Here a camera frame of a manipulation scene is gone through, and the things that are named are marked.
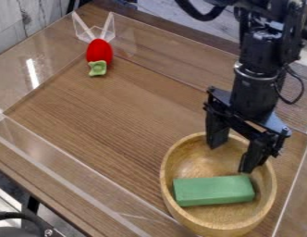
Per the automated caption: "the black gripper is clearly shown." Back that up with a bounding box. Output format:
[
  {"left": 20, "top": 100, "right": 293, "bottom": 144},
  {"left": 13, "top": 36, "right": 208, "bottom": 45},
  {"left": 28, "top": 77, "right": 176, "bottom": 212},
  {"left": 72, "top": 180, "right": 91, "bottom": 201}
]
[{"left": 204, "top": 63, "right": 290, "bottom": 173}]

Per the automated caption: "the green rectangular block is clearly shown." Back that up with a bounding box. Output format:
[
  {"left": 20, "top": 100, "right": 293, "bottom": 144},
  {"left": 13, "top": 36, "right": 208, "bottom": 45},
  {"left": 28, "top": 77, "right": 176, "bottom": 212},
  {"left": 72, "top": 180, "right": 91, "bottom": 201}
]
[{"left": 173, "top": 175, "right": 254, "bottom": 206}]

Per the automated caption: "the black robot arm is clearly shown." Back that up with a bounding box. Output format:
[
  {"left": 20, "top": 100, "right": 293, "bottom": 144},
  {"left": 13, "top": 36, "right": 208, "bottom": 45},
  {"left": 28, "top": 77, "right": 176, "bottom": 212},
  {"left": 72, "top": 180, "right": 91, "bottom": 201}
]
[{"left": 174, "top": 0, "right": 307, "bottom": 173}]

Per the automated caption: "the brown wooden bowl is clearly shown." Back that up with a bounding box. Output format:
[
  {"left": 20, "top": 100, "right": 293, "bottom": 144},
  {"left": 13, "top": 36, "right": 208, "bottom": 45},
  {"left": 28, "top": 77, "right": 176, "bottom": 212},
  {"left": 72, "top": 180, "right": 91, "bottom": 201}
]
[{"left": 160, "top": 132, "right": 277, "bottom": 237}]

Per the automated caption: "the red strawberry toy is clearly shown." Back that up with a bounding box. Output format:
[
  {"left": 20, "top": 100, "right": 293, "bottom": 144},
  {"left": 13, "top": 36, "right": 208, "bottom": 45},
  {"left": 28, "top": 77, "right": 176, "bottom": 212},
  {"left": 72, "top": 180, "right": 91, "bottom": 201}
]
[{"left": 85, "top": 39, "right": 113, "bottom": 77}]

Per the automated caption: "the clear acrylic tray wall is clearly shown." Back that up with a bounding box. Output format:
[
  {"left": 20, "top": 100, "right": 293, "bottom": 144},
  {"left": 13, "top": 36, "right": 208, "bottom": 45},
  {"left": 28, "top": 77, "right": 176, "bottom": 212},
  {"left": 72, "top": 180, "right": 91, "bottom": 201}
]
[{"left": 0, "top": 110, "right": 196, "bottom": 237}]

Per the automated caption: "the clear acrylic corner bracket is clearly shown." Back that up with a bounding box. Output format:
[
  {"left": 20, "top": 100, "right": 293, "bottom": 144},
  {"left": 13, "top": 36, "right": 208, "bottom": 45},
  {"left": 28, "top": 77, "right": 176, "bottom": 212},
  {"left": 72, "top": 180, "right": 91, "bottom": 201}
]
[{"left": 71, "top": 12, "right": 114, "bottom": 44}]

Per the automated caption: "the black cable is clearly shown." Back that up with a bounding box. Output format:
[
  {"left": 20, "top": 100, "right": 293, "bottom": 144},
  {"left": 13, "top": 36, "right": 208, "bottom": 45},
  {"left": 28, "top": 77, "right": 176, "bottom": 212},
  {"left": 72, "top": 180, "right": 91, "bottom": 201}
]
[{"left": 0, "top": 212, "right": 48, "bottom": 237}]

